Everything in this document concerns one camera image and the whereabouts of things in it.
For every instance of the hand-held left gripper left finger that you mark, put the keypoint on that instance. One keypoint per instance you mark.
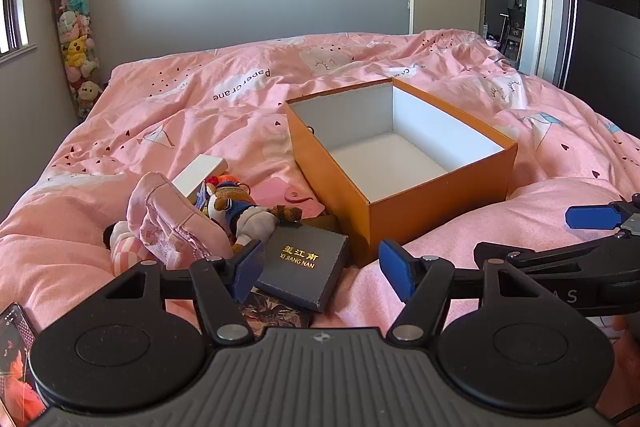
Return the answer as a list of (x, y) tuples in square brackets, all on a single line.
[(247, 269)]

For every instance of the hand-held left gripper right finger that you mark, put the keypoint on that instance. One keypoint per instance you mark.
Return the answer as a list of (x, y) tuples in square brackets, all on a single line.
[(397, 272)]

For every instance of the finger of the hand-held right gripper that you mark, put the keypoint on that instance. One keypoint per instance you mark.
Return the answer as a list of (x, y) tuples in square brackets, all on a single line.
[(600, 277), (590, 217)]

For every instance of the brown dog plush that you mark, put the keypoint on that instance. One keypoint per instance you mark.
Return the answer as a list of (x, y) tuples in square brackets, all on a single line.
[(250, 222)]

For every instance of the patterned picture card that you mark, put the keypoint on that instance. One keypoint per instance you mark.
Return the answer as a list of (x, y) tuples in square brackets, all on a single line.
[(270, 314)]

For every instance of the orange cardboard box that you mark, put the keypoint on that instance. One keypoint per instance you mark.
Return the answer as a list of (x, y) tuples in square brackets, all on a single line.
[(425, 227)]

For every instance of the dark grey gift box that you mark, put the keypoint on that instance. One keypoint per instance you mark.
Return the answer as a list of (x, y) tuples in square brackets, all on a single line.
[(320, 272)]

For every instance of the pink leather passport holder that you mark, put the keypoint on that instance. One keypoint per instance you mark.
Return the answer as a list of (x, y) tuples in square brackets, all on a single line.
[(312, 207)]

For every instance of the orange crochet fruit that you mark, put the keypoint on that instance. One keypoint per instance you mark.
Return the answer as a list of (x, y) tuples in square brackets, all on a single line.
[(229, 180)]

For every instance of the pink panda plush toy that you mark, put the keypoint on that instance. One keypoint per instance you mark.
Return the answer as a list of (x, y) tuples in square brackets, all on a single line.
[(170, 217)]

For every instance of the white rectangular box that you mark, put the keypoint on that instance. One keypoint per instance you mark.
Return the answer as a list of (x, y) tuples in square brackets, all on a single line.
[(197, 174)]

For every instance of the person's right hand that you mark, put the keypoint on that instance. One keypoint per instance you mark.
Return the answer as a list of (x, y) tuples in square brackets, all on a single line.
[(629, 352)]

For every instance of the pink printed blanket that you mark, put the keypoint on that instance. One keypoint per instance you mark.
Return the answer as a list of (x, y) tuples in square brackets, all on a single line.
[(200, 117)]

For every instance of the dark wardrobe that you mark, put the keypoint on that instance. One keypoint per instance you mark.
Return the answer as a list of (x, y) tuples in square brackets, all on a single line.
[(610, 7)]

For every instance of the smartphone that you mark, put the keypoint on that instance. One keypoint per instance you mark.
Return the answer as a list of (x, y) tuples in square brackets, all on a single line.
[(17, 357)]

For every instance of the clear tube of plush toys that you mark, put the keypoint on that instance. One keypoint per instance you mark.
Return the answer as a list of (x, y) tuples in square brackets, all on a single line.
[(75, 52)]

